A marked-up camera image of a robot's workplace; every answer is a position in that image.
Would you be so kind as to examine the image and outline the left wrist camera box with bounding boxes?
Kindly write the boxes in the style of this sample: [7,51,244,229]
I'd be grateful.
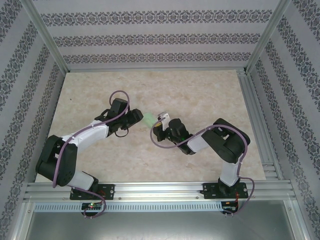
[109,98,130,116]

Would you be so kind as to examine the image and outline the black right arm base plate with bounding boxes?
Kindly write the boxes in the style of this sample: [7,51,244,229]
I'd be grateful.
[202,182,249,200]

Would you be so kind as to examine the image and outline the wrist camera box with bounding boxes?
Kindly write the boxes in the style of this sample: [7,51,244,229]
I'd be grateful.
[109,98,130,116]
[156,111,187,137]

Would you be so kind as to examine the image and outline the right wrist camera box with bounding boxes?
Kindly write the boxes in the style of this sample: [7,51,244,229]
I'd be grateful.
[156,111,187,137]

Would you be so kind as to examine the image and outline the aluminium rear frame rail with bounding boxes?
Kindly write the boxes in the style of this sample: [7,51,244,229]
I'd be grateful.
[65,66,248,74]

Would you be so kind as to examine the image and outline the aluminium left rear frame post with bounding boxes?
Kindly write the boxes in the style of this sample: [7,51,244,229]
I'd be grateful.
[23,0,70,73]

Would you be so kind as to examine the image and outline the aluminium right rear frame post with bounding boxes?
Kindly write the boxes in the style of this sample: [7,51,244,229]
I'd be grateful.
[244,0,293,73]

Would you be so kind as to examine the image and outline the aluminium side frame rail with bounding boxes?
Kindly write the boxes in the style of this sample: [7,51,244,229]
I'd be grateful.
[236,69,285,181]

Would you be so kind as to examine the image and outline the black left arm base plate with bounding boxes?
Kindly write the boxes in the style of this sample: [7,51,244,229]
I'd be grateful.
[69,183,116,201]

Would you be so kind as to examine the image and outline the aluminium frame post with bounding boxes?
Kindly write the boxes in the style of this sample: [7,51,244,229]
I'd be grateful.
[23,0,70,73]
[244,0,293,73]

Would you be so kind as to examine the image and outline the slotted grey cable duct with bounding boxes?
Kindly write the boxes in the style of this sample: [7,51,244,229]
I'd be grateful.
[33,201,223,213]

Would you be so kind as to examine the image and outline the grey sheet metal tray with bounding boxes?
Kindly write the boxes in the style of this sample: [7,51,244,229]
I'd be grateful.
[19,202,308,240]

